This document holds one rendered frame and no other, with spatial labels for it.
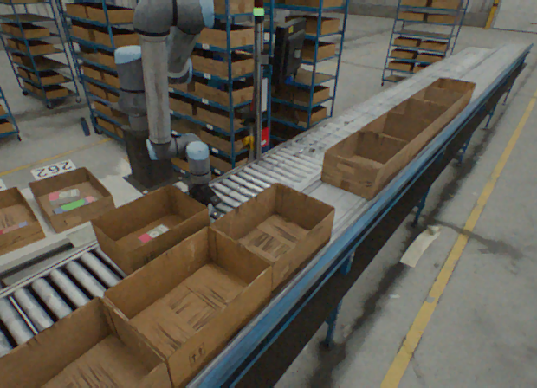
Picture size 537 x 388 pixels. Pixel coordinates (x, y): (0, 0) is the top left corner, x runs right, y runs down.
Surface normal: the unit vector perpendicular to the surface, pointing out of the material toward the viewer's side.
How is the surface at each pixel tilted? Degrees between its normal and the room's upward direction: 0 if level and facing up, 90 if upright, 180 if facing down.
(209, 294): 1
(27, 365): 89
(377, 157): 89
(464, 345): 0
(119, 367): 1
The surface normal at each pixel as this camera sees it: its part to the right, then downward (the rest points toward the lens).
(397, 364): 0.03, -0.82
